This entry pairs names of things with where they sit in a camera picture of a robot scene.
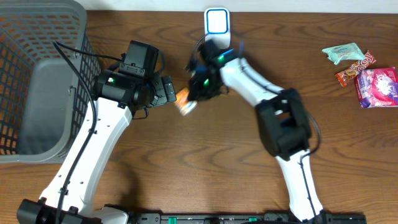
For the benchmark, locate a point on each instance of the red purple snack packet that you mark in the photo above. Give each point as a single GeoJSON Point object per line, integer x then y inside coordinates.
{"type": "Point", "coordinates": [377, 87]}

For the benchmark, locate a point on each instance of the orange small box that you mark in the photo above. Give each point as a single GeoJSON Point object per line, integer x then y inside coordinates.
{"type": "Point", "coordinates": [183, 104]}

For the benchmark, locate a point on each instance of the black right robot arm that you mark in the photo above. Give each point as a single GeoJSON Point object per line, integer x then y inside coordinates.
{"type": "Point", "coordinates": [285, 126]}

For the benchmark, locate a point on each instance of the white barcode scanner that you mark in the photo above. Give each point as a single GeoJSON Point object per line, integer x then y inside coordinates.
{"type": "Point", "coordinates": [218, 26]}

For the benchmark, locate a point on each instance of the grey plastic basket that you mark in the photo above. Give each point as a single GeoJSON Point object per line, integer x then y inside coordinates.
{"type": "Point", "coordinates": [46, 59]}

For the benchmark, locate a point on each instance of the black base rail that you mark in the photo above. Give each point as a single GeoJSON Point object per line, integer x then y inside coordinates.
{"type": "Point", "coordinates": [323, 218]}

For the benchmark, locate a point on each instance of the teal packet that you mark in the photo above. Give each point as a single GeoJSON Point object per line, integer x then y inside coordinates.
{"type": "Point", "coordinates": [343, 52]}

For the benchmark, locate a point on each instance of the red Top chocolate bar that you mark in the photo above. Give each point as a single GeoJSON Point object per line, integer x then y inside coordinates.
{"type": "Point", "coordinates": [345, 76]}

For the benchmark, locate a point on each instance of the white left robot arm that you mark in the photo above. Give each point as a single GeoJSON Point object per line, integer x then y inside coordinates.
{"type": "Point", "coordinates": [69, 198]}

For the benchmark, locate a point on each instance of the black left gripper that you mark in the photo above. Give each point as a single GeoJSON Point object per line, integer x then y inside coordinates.
{"type": "Point", "coordinates": [167, 90]}

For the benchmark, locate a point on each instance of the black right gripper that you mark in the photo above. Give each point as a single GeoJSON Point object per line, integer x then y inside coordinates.
{"type": "Point", "coordinates": [196, 92]}

